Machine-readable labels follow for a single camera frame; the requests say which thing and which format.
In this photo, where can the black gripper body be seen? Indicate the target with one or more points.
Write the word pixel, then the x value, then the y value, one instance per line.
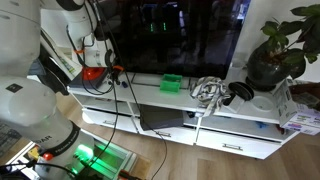
pixel 113 70

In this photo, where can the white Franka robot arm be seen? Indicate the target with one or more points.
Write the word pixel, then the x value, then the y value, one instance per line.
pixel 30 103

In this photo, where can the white TV stand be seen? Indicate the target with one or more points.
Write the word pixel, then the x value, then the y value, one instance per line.
pixel 143 95

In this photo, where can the green plastic lunch box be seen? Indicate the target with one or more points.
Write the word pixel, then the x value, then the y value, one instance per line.
pixel 170 87

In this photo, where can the small white box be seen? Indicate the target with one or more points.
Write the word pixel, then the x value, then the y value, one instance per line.
pixel 236 104

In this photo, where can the white printed cardboard box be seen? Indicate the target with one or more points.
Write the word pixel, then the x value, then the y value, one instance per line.
pixel 296 115

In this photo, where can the small blue object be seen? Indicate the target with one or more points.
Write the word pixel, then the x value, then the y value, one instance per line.
pixel 124 84

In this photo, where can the red hat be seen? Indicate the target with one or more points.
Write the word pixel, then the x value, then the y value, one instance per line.
pixel 91 74

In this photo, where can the dark flat book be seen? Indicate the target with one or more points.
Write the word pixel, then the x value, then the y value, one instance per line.
pixel 76 83

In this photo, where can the white poster board green print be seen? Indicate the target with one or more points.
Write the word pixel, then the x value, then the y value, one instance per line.
pixel 68 63

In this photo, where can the black bag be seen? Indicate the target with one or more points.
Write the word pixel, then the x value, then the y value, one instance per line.
pixel 55 80

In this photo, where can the dark grey laptop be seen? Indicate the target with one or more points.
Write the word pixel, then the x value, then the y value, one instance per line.
pixel 163 118

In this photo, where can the black flat screen television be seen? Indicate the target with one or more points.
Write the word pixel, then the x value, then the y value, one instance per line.
pixel 173 36

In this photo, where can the grey blue fabric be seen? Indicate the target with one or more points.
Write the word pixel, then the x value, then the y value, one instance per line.
pixel 36 68

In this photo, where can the green lit glass device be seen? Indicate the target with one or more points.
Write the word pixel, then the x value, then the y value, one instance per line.
pixel 106 160

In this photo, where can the grey white striped cloth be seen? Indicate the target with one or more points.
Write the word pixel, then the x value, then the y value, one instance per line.
pixel 210 91

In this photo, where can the red emergency stop button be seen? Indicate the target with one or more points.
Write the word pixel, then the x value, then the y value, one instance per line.
pixel 48 156

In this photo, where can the black round disc object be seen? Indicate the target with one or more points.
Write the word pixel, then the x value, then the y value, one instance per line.
pixel 241 89

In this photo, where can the white round bowl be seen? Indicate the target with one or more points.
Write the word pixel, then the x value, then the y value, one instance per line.
pixel 262 104

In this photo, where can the dark round plant pot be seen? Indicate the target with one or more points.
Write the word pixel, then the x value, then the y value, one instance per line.
pixel 265 71

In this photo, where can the small blue shelf item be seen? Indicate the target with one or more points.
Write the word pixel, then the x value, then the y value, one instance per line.
pixel 260 125

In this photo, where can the green leafy houseplant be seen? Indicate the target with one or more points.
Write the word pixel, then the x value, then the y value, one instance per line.
pixel 293 36

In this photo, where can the brown wooden furniture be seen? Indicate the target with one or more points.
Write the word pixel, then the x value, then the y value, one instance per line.
pixel 306 95

